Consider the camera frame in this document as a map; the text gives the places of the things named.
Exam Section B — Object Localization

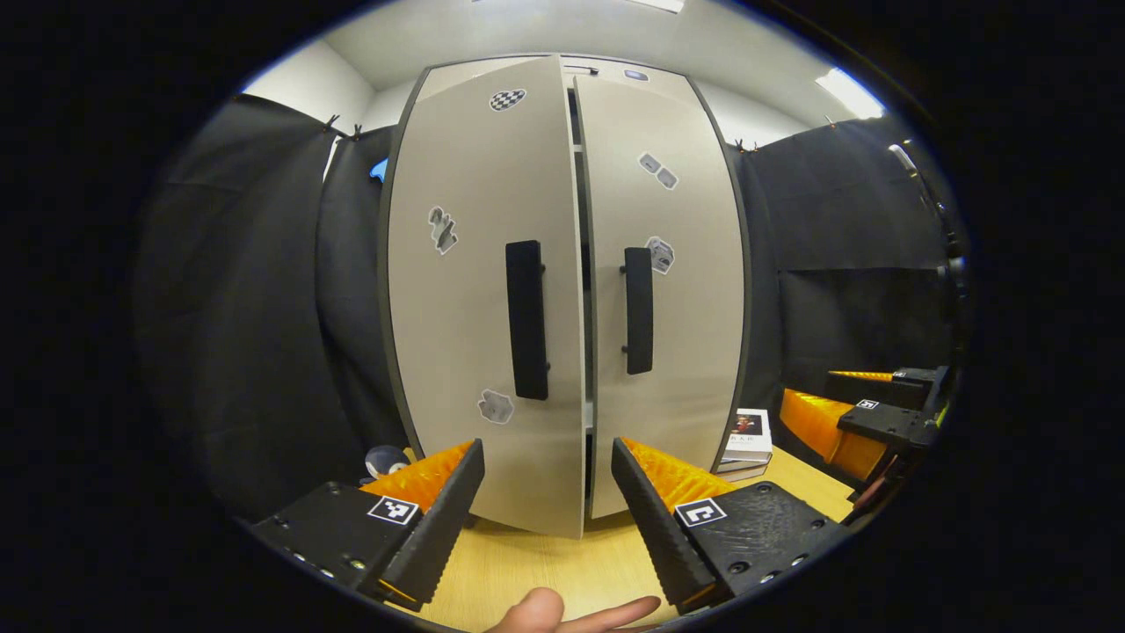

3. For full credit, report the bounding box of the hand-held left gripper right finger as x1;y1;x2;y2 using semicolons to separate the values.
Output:
611;437;852;615

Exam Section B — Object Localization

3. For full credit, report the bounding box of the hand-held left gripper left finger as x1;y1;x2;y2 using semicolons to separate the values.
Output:
250;439;486;612

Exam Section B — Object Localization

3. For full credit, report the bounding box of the grey shoe cabinet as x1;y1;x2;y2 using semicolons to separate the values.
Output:
378;53;752;539

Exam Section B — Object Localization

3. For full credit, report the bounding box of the beige cabinet drawer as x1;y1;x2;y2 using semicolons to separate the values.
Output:
562;55;695;89

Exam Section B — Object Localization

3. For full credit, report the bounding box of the round grey object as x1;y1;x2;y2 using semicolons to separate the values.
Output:
365;444;411;480

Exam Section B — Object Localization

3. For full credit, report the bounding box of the dark book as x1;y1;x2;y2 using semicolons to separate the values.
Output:
716;457;773;483

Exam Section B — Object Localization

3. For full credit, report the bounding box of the white book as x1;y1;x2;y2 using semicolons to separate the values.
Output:
725;409;774;464

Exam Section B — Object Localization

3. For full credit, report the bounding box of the black door handle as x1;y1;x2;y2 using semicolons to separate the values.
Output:
505;240;550;401
621;247;656;376

